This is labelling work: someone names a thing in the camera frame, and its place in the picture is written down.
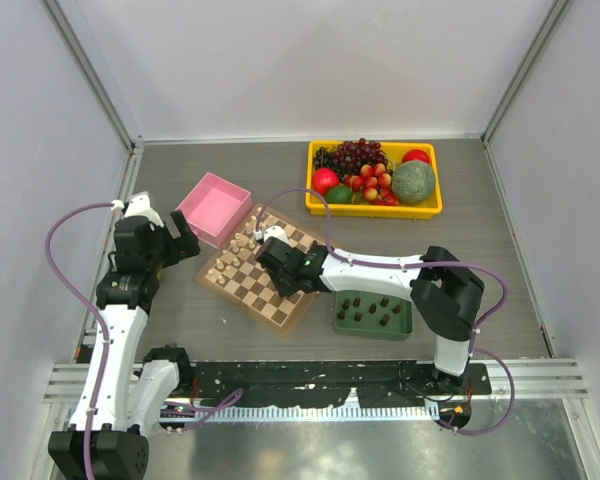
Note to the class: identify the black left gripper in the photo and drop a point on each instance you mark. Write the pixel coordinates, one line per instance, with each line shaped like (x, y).
(180, 247)

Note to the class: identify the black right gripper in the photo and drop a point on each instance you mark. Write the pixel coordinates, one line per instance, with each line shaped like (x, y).
(282, 290)

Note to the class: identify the green piece tray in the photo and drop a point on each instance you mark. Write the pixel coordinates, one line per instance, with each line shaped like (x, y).
(364, 311)

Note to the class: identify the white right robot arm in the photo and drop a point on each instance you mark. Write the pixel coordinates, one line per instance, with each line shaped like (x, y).
(446, 294)

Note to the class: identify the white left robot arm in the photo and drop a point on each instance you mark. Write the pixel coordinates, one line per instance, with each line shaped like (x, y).
(107, 435)

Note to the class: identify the pink open box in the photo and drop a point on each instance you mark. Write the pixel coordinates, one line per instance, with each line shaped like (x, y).
(214, 208)

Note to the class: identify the wooden chessboard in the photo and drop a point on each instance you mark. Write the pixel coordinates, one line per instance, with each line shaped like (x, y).
(233, 274)

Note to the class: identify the green lime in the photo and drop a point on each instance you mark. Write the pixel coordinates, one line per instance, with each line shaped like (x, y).
(340, 194)

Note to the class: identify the red apple left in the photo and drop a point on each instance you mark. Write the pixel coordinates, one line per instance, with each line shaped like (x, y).
(324, 179)

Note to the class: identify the red apple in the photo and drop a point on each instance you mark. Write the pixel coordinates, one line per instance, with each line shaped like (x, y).
(324, 179)
(416, 155)

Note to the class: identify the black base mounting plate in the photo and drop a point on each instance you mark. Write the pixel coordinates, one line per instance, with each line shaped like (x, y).
(322, 384)

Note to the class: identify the red cherry pile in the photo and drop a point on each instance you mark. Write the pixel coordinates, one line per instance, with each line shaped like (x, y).
(371, 185)

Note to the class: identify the dark grape bunch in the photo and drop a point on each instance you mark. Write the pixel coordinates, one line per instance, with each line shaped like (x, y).
(348, 157)

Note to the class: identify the green cantaloupe melon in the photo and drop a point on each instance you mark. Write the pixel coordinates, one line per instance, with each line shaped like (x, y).
(413, 182)

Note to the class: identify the yellow fruit tray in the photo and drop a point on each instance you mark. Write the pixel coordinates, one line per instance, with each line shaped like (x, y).
(427, 209)

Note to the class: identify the red apple right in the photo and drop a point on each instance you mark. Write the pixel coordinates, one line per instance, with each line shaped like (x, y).
(416, 155)

